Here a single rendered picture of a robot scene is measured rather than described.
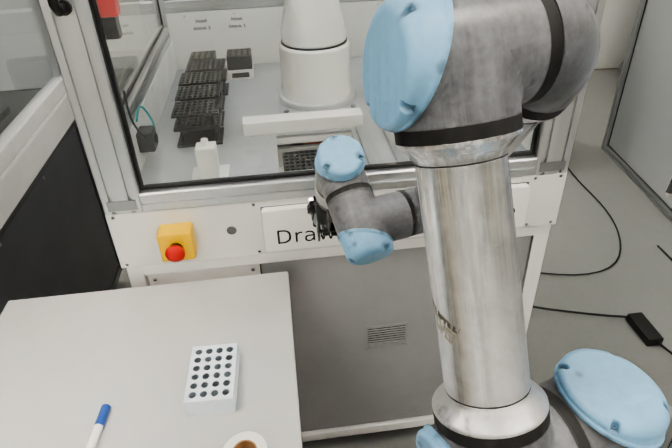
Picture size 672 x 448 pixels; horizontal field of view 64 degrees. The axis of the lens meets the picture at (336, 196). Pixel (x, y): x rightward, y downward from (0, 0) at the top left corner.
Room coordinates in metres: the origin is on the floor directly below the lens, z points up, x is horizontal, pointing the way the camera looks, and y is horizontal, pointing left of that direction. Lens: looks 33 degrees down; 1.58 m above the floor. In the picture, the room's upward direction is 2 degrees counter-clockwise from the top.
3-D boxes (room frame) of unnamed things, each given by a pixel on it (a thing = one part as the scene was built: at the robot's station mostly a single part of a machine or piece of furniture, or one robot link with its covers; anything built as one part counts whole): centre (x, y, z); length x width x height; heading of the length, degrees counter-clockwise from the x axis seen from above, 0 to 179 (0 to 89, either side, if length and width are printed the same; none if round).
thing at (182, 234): (0.94, 0.35, 0.88); 0.07 x 0.05 x 0.07; 96
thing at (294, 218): (0.99, 0.02, 0.87); 0.29 x 0.02 x 0.11; 96
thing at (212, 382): (0.66, 0.23, 0.78); 0.12 x 0.08 x 0.04; 4
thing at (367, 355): (1.47, 0.02, 0.40); 1.03 x 0.95 x 0.80; 96
